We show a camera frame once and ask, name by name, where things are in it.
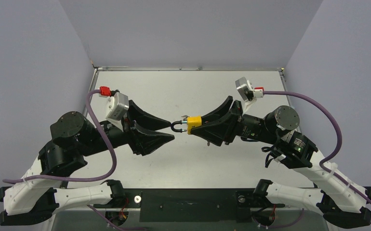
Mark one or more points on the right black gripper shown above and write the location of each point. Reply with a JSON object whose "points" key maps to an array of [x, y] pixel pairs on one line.
{"points": [[236, 119]]}

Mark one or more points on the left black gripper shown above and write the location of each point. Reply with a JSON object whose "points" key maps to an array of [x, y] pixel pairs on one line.
{"points": [[142, 141]]}

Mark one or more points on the yellow padlock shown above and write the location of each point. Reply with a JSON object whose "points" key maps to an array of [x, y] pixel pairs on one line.
{"points": [[191, 122]]}

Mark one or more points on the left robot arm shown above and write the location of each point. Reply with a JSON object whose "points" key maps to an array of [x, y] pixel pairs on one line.
{"points": [[35, 199]]}

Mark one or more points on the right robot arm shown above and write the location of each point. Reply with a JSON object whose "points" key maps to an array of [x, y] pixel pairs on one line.
{"points": [[339, 201]]}

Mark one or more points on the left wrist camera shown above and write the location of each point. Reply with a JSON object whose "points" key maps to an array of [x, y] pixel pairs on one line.
{"points": [[117, 107]]}

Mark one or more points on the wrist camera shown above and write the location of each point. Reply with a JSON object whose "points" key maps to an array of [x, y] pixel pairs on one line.
{"points": [[117, 107], [248, 93]]}

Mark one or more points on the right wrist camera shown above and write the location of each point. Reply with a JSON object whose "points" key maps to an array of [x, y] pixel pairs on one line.
{"points": [[248, 93]]}

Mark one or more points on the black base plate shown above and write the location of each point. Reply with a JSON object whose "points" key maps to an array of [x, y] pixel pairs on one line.
{"points": [[191, 205]]}

